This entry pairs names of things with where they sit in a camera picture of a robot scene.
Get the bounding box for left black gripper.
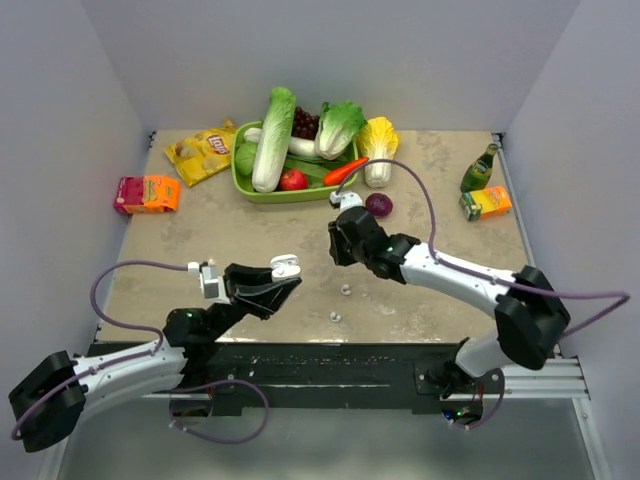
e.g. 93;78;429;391
206;263;301;341

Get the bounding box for white gold-rimmed charging case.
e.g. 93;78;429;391
270;254;301;281

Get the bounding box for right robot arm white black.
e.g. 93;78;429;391
328;207;570;393

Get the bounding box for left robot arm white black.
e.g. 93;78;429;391
9;254;302;453

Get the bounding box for purple onion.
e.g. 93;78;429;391
365;193;394;218

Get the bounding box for orange carrot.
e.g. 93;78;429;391
323;157;369;187

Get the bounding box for green leafy vegetable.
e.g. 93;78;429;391
284;154;350;189

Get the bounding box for red apple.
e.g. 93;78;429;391
279;169;309;191

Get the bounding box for yellow cabbage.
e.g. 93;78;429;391
356;117;400;189

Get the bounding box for white radish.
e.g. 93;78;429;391
243;127;318;158

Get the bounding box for green plastic tray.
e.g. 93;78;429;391
231;121;360;204

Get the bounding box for long napa cabbage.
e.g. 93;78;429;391
252;87;297;193

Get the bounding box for green lettuce head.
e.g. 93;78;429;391
314;101;367;160

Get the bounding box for dark purple grapes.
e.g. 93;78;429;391
292;106;319;140

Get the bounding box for green round vegetable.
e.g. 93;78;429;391
234;142;258;176

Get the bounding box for green glass bottle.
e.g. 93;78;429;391
460;143;499;193

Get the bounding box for yellow Lays chips bag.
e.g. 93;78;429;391
164;118;237;187

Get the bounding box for orange green juice carton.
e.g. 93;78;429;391
459;186;512;222

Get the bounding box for pink orange snack box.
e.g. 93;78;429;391
113;175;181;215

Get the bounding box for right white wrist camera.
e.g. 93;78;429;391
329;190;363;212

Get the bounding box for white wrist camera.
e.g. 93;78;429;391
187;261;220;300
329;190;363;212

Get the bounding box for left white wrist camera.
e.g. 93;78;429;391
187;261;220;300

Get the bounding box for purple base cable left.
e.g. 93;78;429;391
159;377;271;445

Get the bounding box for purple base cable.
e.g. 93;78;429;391
447;367;505;431
159;377;271;445

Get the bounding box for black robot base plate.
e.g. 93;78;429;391
87;342;500;421

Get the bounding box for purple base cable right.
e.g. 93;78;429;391
447;367;505;431

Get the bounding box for aluminium frame rail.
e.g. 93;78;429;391
503;358;590;400

